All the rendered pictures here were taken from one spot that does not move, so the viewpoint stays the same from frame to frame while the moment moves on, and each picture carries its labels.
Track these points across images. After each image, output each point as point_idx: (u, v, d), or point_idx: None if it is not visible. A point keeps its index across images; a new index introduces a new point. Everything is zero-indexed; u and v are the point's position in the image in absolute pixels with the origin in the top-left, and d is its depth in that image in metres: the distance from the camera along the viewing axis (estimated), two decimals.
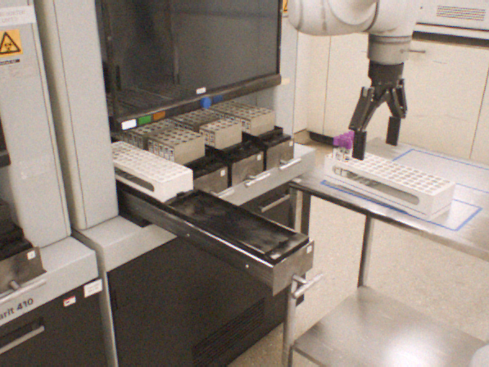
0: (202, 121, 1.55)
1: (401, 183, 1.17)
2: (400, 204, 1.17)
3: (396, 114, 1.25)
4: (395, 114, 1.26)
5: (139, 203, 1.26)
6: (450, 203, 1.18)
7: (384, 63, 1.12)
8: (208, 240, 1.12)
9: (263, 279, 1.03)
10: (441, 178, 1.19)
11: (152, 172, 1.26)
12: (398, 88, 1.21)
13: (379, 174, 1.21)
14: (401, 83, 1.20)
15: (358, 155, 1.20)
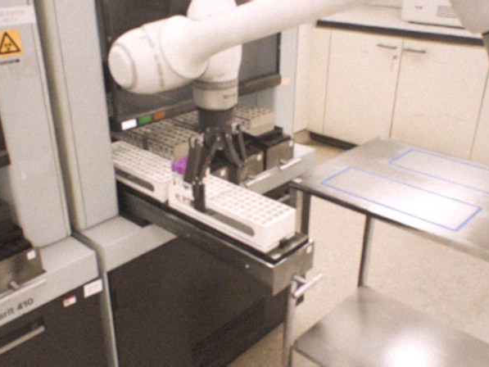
0: None
1: (238, 213, 1.06)
2: (239, 236, 1.07)
3: (234, 164, 1.17)
4: (233, 164, 1.17)
5: (139, 203, 1.26)
6: (292, 232, 1.08)
7: (210, 109, 1.04)
8: (208, 240, 1.12)
9: (263, 279, 1.03)
10: (282, 206, 1.09)
11: (152, 172, 1.26)
12: (235, 133, 1.13)
13: (218, 203, 1.10)
14: (237, 128, 1.12)
15: (199, 207, 1.12)
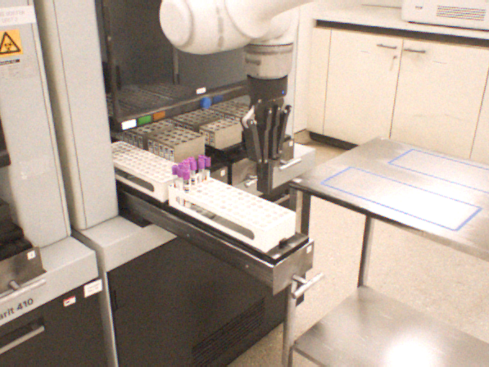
0: (202, 121, 1.55)
1: (238, 216, 1.07)
2: (239, 238, 1.07)
3: (263, 157, 1.01)
4: (264, 158, 1.01)
5: (139, 203, 1.27)
6: (292, 235, 1.09)
7: None
8: (208, 240, 1.12)
9: (263, 279, 1.03)
10: (282, 209, 1.09)
11: (152, 172, 1.26)
12: None
13: (218, 206, 1.10)
14: (243, 118, 0.95)
15: (265, 184, 1.05)
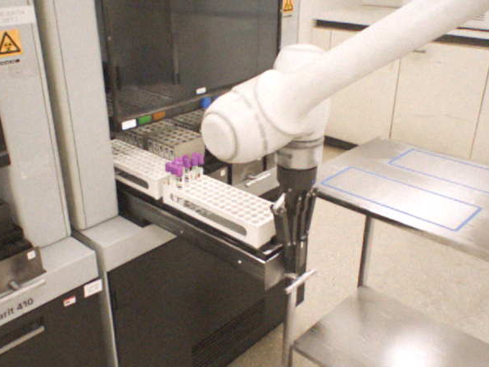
0: (202, 121, 1.55)
1: (231, 213, 1.08)
2: (232, 235, 1.08)
3: (291, 238, 1.03)
4: (292, 239, 1.03)
5: (133, 201, 1.28)
6: None
7: None
8: (201, 237, 1.13)
9: (255, 275, 1.05)
10: None
11: (147, 169, 1.27)
12: None
13: (210, 203, 1.11)
14: (273, 205, 0.97)
15: (292, 262, 1.07)
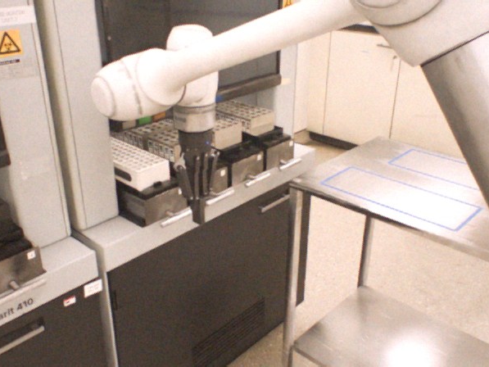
0: None
1: (121, 163, 1.31)
2: (122, 182, 1.32)
3: (195, 194, 1.20)
4: (196, 195, 1.20)
5: None
6: (167, 179, 1.33)
7: None
8: None
9: (138, 213, 1.28)
10: (159, 158, 1.34)
11: None
12: None
13: None
14: (175, 163, 1.14)
15: None
